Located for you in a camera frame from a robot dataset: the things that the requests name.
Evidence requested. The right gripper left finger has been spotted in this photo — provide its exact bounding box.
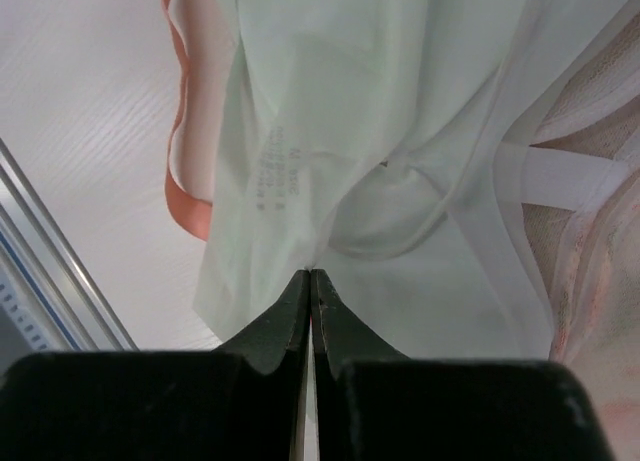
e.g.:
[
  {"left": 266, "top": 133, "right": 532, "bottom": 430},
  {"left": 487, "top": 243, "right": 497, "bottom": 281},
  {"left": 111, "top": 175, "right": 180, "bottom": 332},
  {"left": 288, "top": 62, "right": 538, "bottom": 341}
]
[{"left": 1, "top": 271, "right": 310, "bottom": 460}]

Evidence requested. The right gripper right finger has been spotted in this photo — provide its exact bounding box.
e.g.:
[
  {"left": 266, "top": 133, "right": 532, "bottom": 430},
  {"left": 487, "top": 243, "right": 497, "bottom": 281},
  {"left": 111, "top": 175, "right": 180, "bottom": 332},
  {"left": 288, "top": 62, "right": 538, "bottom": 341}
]
[{"left": 310, "top": 270, "right": 614, "bottom": 461}]

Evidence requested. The floral pink laundry bag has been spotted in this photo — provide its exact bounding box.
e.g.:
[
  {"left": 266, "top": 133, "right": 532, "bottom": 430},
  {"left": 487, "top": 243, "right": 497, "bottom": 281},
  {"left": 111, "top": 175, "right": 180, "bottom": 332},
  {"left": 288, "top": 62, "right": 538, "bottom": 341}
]
[{"left": 162, "top": 0, "right": 639, "bottom": 460}]

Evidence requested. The pale green bra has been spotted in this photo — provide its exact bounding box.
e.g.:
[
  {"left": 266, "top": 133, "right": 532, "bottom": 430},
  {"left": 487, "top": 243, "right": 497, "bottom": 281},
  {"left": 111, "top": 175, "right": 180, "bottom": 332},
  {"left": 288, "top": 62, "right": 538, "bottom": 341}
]
[{"left": 194, "top": 0, "right": 638, "bottom": 359}]

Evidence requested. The slotted cable duct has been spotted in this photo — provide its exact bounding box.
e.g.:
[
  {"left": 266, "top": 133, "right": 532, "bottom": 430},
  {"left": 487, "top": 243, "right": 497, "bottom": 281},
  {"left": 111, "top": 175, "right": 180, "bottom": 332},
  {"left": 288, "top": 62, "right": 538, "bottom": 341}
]
[{"left": 1, "top": 273, "right": 52, "bottom": 351}]

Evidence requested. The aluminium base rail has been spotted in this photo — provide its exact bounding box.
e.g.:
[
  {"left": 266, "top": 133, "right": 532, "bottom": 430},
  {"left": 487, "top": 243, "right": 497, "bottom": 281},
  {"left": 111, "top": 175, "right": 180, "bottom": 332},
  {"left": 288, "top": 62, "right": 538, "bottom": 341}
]
[{"left": 1, "top": 145, "right": 138, "bottom": 351}]

